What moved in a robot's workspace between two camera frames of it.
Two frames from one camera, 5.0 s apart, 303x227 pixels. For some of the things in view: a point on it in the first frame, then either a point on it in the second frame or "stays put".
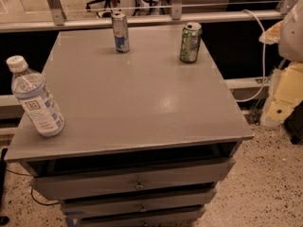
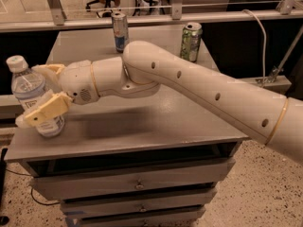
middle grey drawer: x=114 y=204 stays put
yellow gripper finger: x=286 y=92 -> x=54 y=104
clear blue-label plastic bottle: x=31 y=90 stays put
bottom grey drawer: x=181 y=218 stays put
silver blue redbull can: x=119 y=22 stays put
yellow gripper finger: x=272 y=35 -> x=51 y=72
